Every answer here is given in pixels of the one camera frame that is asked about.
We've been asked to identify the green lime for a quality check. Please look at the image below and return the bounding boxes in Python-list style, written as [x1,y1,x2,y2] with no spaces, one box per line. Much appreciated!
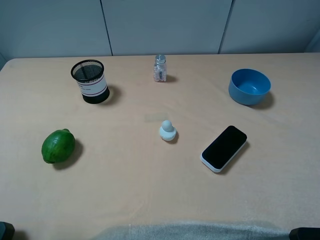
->
[41,128,76,164]

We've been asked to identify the small white duck figurine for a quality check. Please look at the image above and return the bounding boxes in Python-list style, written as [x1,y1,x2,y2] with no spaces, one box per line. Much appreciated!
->
[159,120,177,142]

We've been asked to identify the clear bottle with metal cap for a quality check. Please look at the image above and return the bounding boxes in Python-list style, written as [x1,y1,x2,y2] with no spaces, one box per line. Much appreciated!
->
[153,54,167,82]

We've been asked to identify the black smartphone in white case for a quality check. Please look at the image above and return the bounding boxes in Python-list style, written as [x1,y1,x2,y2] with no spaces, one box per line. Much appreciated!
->
[200,125,248,173]

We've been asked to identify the black mesh pen holder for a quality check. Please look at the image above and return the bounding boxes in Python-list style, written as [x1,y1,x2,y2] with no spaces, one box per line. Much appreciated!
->
[70,59,110,104]

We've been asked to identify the blue plastic bowl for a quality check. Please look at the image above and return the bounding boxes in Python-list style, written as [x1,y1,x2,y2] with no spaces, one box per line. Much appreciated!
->
[228,68,272,106]

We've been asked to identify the black right base corner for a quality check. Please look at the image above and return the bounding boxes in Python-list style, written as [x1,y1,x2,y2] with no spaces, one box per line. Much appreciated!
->
[289,227,320,240]

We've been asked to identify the black base corner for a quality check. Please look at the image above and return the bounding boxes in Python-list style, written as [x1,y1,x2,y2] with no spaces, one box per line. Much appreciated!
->
[289,227,320,240]
[0,221,15,240]

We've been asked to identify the black left base corner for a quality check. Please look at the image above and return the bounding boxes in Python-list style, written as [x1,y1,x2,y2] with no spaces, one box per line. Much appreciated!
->
[0,221,15,240]

